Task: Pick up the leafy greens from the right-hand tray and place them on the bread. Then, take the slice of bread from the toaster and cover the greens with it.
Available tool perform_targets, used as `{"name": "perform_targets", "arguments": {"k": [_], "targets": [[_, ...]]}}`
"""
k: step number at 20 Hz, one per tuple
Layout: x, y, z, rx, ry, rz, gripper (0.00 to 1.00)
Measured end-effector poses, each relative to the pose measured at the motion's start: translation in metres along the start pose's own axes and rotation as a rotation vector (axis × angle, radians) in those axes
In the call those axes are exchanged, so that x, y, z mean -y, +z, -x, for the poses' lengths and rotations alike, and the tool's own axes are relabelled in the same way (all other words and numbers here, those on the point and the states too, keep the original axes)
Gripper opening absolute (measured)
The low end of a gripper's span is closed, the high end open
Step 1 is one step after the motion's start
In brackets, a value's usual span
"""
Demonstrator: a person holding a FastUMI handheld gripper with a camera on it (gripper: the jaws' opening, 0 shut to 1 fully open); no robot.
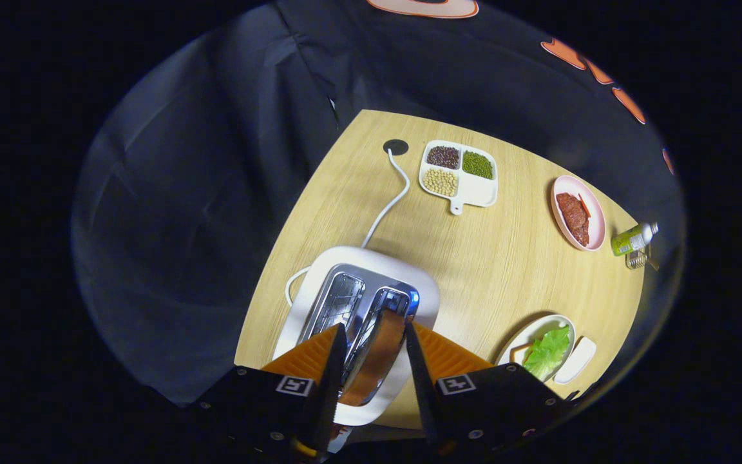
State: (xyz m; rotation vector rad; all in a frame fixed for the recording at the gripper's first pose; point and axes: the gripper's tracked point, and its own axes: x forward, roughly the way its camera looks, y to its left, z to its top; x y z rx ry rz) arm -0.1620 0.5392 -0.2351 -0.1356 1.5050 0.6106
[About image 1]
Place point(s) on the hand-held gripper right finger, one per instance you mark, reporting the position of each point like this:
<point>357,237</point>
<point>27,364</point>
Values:
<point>419,380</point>

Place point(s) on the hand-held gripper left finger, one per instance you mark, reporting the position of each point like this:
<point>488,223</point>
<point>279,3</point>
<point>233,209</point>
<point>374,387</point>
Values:
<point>332,386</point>

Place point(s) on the toasted bread slice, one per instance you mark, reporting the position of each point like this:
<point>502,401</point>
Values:
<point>377,354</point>

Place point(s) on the green lettuce leaf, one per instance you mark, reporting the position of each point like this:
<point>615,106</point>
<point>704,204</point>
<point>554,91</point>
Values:
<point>548,351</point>

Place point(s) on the white round plate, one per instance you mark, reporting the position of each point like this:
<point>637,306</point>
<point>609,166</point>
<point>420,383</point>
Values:
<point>525,332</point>

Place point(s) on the cream white toaster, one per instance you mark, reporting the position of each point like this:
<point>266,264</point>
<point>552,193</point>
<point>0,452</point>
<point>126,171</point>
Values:
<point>371,264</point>

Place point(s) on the white curved dish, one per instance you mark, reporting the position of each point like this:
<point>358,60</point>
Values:
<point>577,361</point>

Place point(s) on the white divided tray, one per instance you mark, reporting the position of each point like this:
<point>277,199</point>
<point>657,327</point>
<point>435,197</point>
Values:
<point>477,190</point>

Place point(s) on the pile of yellow soybeans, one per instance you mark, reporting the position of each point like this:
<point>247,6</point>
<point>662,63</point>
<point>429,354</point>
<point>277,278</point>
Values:
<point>440,182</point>

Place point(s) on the brown meat slices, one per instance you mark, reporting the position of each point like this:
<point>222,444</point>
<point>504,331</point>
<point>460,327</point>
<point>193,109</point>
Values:
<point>574,219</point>

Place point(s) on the pile of green beans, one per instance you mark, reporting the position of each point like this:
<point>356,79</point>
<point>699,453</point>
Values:
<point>477,164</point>

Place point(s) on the pile of dark red beans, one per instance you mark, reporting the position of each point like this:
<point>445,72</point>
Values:
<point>443,156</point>

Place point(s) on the pink plate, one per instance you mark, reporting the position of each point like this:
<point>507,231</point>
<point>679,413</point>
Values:
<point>596,219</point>

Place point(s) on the pink sausage slice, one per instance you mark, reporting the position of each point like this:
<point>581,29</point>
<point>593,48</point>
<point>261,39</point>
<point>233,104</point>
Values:
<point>584,206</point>

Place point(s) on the green bottle with silver cap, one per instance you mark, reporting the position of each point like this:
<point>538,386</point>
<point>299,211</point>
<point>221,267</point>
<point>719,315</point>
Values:
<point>628,240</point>

